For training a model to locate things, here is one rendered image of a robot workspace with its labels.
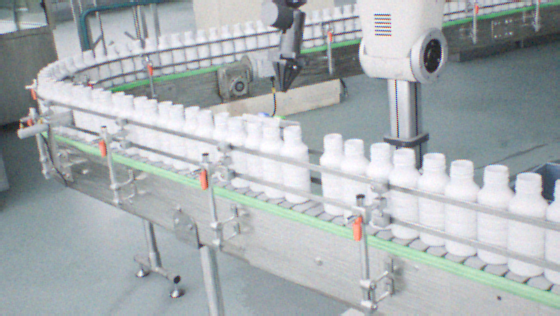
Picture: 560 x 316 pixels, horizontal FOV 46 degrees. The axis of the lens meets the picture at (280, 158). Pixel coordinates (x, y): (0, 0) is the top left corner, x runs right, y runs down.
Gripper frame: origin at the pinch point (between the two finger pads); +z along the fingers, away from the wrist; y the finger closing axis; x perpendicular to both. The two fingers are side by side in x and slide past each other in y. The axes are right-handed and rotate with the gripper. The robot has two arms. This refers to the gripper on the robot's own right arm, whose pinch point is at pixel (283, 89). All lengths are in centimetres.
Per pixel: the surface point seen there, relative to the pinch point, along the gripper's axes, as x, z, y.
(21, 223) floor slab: 62, 103, -273
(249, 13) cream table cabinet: 244, -62, -300
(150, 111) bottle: -18.5, 11.1, -30.2
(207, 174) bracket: -24.9, 21.8, 5.1
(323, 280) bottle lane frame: -12, 39, 33
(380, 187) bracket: -21, 16, 50
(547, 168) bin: 46, 10, 51
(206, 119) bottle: -18.4, 10.2, -6.2
